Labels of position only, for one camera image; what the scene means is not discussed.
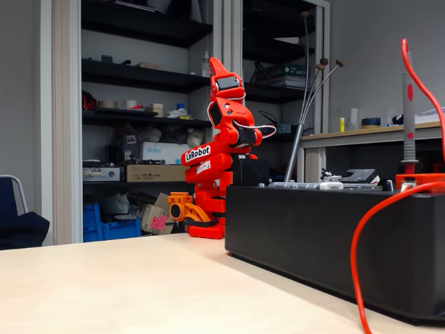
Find grey hinged door panel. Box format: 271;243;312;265
267;180;323;190

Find red cable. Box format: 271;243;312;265
350;38;445;334

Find white crumpled cloth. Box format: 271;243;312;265
166;107;191;120

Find green box stack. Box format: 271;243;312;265
266;63;309;88

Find small cardboard box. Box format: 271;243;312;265
144;103;164;118

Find grey stalks with brown tips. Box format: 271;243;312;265
284;11;345;183

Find white Weller box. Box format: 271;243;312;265
140;141;191;166

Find long brown cardboard box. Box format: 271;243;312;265
125;164;188;183

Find orange printed clamp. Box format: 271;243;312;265
168;191;212;228

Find red and black item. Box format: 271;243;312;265
81;89;99;112

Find black task board box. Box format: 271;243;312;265
224;157;445;323

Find cardboard box pink sticker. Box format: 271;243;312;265
140;192;175;235

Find printed white box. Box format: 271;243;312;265
82;166;125;183

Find grey cabinet with black shelves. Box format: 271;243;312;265
51;0;331;245

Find low blue plastic crate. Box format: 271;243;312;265
100;218;142;241

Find tall blue plastic crate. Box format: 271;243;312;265
82;203;102;244

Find paper stack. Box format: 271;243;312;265
414;106;445;125

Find red display module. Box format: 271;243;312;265
395;173;445;194

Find dark blue cloth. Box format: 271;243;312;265
0;211;51;251

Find wooden desk grey frame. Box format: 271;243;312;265
301;120;445;185

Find blue chair metal frame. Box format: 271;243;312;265
0;175;31;217

